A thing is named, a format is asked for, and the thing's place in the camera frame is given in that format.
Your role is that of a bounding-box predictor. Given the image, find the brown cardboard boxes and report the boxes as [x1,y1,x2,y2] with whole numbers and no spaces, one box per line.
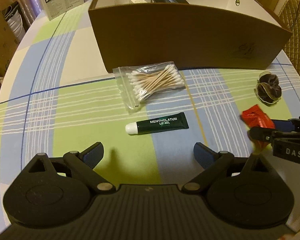
[0,2,26,77]

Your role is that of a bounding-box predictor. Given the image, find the green lip gel tube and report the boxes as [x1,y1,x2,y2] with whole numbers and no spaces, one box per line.
[125,112,189,135]

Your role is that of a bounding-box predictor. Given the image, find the brown cardboard storage box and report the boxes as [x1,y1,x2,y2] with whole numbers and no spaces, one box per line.
[88,0,292,72]

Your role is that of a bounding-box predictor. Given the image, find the quilted tan chair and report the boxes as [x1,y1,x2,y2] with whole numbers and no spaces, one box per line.
[279,0,300,76]

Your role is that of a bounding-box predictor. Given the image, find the bag of cotton swabs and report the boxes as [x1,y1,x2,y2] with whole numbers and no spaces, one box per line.
[113,61,185,113]

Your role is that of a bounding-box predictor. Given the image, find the dark brown hair scrunchie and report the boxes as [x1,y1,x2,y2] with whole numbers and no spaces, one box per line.
[254,71,282,105]

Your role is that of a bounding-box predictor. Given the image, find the plaid tablecloth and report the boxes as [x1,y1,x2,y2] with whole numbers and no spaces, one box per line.
[0,0,300,233]

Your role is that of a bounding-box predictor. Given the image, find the red foil packet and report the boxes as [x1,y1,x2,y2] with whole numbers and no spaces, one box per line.
[240,104,276,149]

